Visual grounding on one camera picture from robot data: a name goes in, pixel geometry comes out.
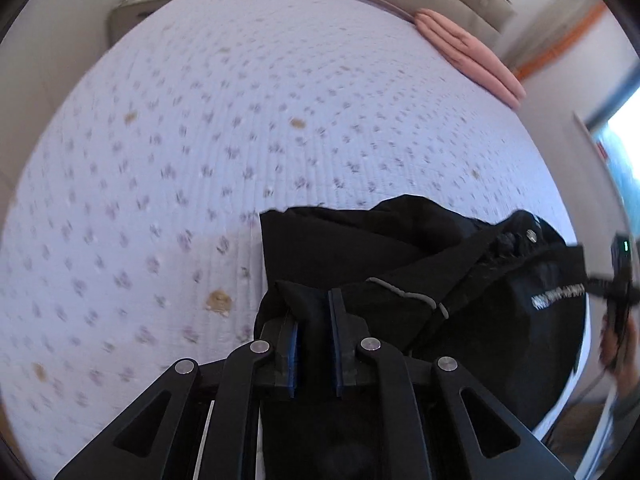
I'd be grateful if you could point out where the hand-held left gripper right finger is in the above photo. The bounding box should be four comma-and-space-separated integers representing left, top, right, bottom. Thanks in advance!
327, 287, 576, 480

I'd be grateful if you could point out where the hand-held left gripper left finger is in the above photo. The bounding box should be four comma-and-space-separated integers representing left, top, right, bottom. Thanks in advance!
52, 317, 301, 480

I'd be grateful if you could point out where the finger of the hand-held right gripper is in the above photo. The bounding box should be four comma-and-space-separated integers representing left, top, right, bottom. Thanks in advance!
582, 266, 621, 306

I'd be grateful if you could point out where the black hooded jacket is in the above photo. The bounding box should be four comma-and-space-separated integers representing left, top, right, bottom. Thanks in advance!
255, 194, 591, 480

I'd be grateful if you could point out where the person's right hand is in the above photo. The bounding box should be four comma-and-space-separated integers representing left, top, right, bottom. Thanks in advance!
599, 310, 640, 387

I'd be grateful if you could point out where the window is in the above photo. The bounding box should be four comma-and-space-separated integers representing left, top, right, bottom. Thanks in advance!
585, 105, 640, 241

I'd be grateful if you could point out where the white patterned bed sheet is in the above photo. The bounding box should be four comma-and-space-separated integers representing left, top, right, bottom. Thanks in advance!
0, 0, 581, 480

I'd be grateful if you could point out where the orange and beige curtain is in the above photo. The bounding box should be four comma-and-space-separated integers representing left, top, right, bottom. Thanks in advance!
500, 0, 608, 81

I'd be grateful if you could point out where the folded pink blanket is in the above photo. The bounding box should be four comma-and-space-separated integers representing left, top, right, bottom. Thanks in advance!
414, 8, 527, 110

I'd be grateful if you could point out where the grey nightstand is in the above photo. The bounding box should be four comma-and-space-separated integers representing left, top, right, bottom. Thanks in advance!
109, 0, 176, 41

